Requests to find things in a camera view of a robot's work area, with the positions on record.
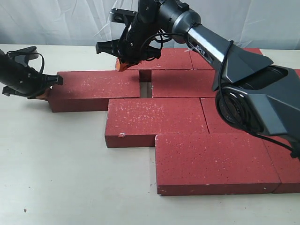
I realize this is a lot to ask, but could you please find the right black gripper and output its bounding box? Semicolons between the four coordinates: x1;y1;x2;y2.
95;14;161;72

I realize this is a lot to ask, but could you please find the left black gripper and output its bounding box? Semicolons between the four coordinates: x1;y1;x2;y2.
0;52;63;101

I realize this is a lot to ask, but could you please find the red brick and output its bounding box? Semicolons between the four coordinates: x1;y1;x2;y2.
48;70;140;113
263;140;300;194
155;134;281;196
105;97;208;148
151;70;216;98

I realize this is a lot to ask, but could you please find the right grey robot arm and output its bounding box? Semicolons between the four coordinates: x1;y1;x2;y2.
96;0;300;158

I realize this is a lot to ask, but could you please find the rear left base brick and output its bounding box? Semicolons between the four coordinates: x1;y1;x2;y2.
128;48;193;71

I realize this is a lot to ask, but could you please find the base brick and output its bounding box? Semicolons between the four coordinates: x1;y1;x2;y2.
189;48;263;70
200;97;244;134
295;69;300;77
128;48;193;71

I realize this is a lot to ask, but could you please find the rear right base brick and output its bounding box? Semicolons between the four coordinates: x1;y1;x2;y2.
189;48;263;70

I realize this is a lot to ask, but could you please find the centre lower base brick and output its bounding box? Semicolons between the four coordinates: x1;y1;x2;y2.
200;97;244;134

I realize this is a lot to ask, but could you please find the right middle base brick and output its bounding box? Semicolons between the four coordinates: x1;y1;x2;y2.
295;69;300;77

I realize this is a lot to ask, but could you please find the white backdrop cloth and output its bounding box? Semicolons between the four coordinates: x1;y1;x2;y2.
0;0;300;50

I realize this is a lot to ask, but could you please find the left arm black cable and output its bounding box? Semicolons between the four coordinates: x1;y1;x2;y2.
30;52;45;78

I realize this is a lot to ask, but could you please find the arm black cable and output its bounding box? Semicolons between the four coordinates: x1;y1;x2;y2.
140;30;300;159
30;52;45;78

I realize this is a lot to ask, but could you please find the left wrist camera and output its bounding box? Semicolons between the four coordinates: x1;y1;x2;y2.
7;46;38;67

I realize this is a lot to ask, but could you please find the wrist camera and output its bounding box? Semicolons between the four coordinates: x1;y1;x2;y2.
110;8;137;26
7;46;38;67

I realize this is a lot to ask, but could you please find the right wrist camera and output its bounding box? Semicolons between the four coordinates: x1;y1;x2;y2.
110;8;137;26

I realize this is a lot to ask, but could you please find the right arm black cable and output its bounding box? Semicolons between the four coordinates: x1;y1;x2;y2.
140;30;300;159

